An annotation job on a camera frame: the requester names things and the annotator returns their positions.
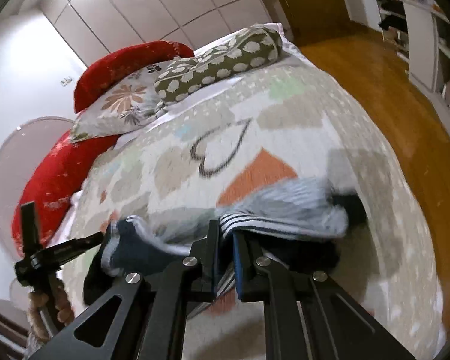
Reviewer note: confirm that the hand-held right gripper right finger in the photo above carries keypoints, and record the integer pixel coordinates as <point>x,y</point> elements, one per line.
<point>239,266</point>

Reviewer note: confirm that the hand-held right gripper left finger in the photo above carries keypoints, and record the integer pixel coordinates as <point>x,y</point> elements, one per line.
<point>212,255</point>

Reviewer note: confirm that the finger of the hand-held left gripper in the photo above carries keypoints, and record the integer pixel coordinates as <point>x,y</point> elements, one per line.
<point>30,225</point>
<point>75,247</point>

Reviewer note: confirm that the striped grey and navy pants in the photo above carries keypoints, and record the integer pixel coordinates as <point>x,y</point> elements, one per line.
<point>285,210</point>

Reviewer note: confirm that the person's left hand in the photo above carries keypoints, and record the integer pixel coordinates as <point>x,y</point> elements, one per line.
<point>62,303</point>

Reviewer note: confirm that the red fleece blanket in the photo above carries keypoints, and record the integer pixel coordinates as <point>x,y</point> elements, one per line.
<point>60,180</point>

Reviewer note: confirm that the dark wooden furniture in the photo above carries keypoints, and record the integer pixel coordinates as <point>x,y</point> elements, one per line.
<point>2,322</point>

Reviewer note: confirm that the floral pillow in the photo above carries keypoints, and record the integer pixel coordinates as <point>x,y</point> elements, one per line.
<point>120,101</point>

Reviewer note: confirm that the heart print blanket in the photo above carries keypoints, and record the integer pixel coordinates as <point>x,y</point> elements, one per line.
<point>285,120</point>

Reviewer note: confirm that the green polka dot bolster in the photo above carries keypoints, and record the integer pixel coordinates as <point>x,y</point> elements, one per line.
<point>228,56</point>

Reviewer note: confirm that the white bed sheet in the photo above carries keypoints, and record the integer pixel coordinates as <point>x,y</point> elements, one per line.
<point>290,47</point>

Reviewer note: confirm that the white wardrobe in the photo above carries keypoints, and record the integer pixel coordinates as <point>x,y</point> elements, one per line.
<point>153,3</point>

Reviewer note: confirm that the brown wooden door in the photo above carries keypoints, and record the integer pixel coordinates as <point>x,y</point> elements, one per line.
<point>307,0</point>

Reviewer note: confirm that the white shelf unit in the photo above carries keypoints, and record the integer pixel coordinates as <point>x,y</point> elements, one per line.
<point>422,37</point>

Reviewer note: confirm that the wall socket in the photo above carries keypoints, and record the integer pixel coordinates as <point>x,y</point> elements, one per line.
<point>65,80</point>

